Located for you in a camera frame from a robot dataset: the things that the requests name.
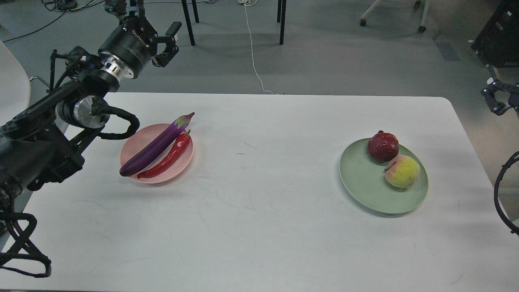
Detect pink plate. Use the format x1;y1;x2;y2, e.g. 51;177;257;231
119;123;194;184

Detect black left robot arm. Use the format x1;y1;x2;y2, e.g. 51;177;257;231
1;0;182;278

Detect black table legs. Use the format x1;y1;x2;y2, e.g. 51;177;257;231
180;0;287;46

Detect yellow green peach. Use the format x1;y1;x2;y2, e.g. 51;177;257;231
384;155;421;189

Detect red pomegranate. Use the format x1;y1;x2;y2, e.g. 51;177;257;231
367;131;400;163

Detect black cabinet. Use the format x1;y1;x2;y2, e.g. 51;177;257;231
471;0;519;68

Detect white rolling chair base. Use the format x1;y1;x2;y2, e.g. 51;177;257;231
360;0;430;33

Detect red chili pepper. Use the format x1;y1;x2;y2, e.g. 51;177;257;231
137;130;191;179

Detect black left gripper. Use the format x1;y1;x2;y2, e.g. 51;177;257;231
98;0;182;79

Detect black floor cables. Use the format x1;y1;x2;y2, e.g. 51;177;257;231
2;0;215;43

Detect white chair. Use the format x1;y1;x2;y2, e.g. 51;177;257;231
0;42;50;126

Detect white floor cable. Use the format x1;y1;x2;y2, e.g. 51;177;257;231
238;0;279;95

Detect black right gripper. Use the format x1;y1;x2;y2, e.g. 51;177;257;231
481;65;519;116

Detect purple eggplant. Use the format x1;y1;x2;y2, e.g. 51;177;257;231
119;112;195;177

